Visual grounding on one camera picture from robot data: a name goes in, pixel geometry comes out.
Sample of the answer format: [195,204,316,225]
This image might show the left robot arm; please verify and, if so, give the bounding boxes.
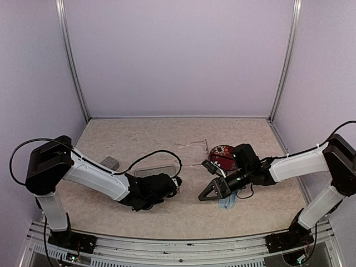
[9,135,182,250]

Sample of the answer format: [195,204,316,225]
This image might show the left aluminium frame post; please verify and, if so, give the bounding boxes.
[55,0,91,124]

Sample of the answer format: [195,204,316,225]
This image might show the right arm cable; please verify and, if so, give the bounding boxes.
[216,120,356,200]

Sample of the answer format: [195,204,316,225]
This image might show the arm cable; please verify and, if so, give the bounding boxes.
[9,138,183,186]
[216,120,356,200]

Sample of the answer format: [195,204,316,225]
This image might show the right aluminium frame post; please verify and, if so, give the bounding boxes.
[269,0,303,124]

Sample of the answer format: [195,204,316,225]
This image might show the pink glasses case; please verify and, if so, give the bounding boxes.
[133,164,176,177]

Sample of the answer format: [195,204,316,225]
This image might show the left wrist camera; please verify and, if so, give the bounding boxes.
[172,176,182,192]

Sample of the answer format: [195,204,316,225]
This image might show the front aluminium rail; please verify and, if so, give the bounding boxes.
[19,219,343,267]

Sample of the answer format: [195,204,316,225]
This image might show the grey glasses case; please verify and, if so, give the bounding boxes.
[101,156,120,171]

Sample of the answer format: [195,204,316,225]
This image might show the aluminium frame post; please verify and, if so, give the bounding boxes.
[269,0,303,124]
[55,0,91,124]

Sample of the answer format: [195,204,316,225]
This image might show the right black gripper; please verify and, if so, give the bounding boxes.
[199,166,252,200]

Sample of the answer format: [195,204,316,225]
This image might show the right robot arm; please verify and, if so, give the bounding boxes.
[198,134,355,253]

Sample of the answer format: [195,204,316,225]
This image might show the small blue cleaning cloth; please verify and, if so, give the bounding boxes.
[218,192,238,210]

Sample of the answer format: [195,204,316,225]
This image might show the clear pink glasses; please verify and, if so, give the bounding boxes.
[174,139,209,167]

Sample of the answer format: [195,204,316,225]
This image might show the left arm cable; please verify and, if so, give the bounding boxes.
[9,138,183,186]

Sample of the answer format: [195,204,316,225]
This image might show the red floral plate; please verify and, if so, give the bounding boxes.
[209,145,238,171]

